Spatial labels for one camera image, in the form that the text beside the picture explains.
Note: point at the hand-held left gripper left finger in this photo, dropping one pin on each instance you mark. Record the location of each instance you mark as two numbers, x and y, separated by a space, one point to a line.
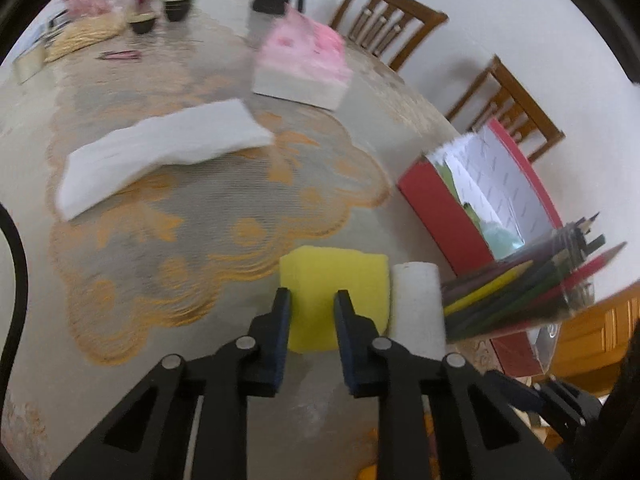
281 340

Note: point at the white folded towel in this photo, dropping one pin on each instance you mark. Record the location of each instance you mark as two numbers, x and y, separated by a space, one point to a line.
165 145
417 305

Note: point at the dark ceramic bowl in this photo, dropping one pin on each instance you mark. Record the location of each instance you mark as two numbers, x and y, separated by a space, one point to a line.
177 9
142 22

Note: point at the wooden chair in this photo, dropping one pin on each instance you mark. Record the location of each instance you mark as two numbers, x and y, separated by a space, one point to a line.
520 105
385 15

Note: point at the yellow sponge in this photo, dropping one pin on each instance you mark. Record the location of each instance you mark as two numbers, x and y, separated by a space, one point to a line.
315 280

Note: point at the pink scissors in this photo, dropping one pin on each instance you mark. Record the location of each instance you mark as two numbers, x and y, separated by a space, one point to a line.
120 55

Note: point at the lace tablecloth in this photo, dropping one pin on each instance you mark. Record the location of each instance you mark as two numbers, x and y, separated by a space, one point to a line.
150 260

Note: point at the wooden cabinet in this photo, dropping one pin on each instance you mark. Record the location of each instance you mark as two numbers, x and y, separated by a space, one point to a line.
595 340

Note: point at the pink tissue pack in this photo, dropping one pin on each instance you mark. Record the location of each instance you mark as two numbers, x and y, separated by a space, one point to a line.
300 60

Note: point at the clear pencil holder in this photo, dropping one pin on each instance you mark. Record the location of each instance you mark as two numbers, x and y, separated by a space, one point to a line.
577 297

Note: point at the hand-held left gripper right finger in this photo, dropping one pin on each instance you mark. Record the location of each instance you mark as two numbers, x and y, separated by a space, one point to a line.
346 347

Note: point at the bag of beans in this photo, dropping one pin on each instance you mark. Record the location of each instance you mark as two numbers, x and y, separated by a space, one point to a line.
85 35

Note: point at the red cardboard box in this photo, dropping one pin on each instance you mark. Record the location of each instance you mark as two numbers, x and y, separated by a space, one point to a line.
440 210

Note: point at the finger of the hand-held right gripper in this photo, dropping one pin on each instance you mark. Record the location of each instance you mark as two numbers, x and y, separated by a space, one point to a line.
515 390

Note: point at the cup of coloured pencils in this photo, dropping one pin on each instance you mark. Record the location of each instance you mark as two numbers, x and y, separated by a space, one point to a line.
525 285

